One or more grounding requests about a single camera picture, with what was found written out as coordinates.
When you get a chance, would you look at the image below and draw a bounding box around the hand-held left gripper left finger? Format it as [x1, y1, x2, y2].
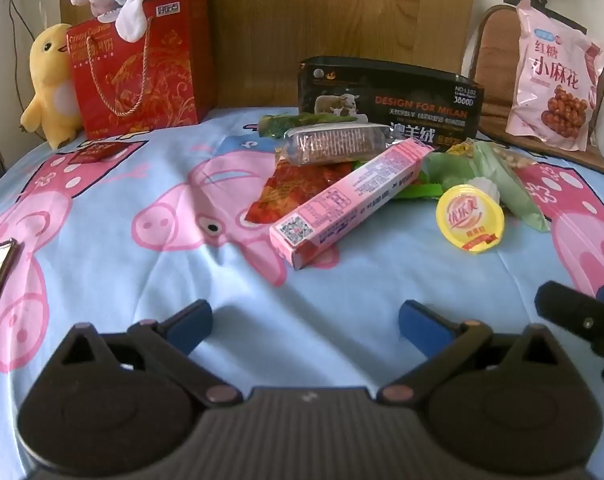
[54, 300, 244, 406]

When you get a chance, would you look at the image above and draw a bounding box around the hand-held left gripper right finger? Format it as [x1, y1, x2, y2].
[378, 300, 564, 405]

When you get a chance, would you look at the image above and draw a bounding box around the red snack packet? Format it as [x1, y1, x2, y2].
[244, 157, 364, 227]

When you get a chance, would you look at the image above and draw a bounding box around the black printed cardboard box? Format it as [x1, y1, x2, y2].
[298, 56, 484, 148]

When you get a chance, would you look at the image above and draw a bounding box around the blue pig printed bedsheet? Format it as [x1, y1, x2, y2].
[0, 105, 604, 480]

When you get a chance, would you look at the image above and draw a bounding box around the yellow lidded jelly cup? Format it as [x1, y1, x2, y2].
[435, 185, 505, 255]

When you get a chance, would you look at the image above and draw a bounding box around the bright green wrapper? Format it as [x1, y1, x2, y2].
[392, 182, 443, 201]

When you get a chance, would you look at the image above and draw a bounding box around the green packet of nuts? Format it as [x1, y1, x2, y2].
[474, 140, 553, 233]

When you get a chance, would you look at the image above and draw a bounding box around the long pink carton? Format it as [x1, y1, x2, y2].
[269, 138, 435, 271]

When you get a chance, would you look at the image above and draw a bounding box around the white pleated jelly cup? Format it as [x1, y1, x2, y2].
[462, 176, 501, 203]

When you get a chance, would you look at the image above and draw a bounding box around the light green snack packet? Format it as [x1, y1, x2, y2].
[423, 151, 479, 197]

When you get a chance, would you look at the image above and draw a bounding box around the small red flat packet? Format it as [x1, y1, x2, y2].
[71, 141, 128, 164]

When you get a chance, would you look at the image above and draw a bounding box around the clear wafer packet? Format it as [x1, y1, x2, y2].
[274, 122, 390, 167]

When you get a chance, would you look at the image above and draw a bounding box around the dark green snack packet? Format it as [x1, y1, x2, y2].
[258, 112, 358, 139]

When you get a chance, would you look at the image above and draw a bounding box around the pink snack bag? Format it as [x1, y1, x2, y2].
[504, 1, 604, 152]

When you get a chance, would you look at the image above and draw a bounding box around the red gift bag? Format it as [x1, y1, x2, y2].
[66, 0, 215, 140]

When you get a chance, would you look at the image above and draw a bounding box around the brown wooden chair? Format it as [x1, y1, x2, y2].
[469, 4, 604, 179]

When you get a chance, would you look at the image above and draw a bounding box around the yellow chick plush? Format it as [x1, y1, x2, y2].
[21, 23, 85, 150]

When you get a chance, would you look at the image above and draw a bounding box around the wooden headboard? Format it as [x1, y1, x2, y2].
[59, 0, 475, 111]

